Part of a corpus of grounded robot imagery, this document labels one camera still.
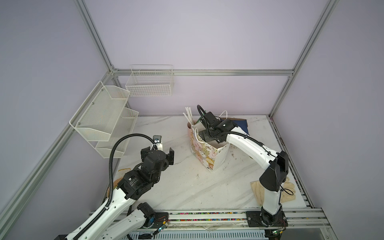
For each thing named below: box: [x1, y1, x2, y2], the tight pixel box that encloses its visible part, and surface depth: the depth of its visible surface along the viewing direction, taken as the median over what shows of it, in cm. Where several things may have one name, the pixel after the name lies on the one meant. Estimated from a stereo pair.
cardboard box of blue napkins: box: [227, 117, 249, 135], surface depth 113 cm
